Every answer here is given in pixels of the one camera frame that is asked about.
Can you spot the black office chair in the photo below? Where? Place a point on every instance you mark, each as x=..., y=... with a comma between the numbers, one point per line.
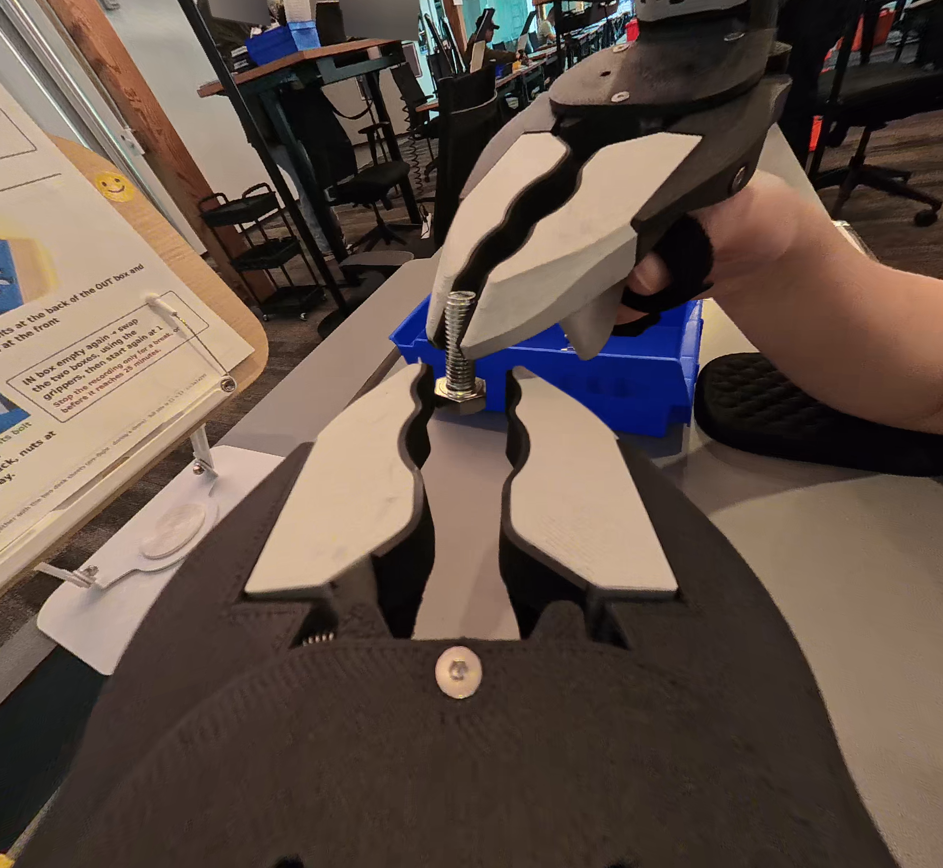
x=884, y=94
x=372, y=179

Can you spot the silver hex bolt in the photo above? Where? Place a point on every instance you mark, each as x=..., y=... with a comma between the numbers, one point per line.
x=460, y=337

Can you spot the silver hex nut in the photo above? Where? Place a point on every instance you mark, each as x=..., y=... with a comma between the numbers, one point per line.
x=460, y=387

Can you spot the blue plastic bin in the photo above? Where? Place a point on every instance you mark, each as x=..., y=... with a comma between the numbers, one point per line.
x=626, y=389

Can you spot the blue plastic crate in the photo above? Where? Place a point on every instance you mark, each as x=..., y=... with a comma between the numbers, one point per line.
x=284, y=43

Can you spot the wooden top desk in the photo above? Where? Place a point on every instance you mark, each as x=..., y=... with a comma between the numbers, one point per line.
x=309, y=61

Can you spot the white stand base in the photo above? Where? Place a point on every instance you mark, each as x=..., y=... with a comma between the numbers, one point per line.
x=110, y=603

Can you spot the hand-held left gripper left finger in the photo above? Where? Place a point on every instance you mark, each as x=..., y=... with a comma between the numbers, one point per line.
x=346, y=507

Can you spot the wooden display board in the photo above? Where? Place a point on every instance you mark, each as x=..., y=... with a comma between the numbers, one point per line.
x=158, y=245

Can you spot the black utility cart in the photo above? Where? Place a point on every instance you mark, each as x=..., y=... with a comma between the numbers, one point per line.
x=258, y=256

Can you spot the black metal pole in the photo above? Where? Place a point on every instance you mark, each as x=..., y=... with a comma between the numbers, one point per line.
x=243, y=124

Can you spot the person's right hand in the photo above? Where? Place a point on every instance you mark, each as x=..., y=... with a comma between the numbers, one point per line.
x=773, y=256

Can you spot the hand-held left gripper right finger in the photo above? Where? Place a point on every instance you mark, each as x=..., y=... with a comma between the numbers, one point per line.
x=582, y=507

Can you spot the yellow smiley sticker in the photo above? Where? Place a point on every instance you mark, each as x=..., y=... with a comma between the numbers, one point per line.
x=115, y=187

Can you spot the black armrest pad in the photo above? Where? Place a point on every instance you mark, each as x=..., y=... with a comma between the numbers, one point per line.
x=773, y=426

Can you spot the printed instruction sheet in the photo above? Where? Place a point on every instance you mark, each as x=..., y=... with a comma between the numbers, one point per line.
x=74, y=308

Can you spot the black tall container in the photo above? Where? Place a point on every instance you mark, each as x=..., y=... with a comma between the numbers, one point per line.
x=464, y=160

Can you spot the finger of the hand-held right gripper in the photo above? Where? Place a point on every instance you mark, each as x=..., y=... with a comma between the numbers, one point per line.
x=501, y=197
x=574, y=249

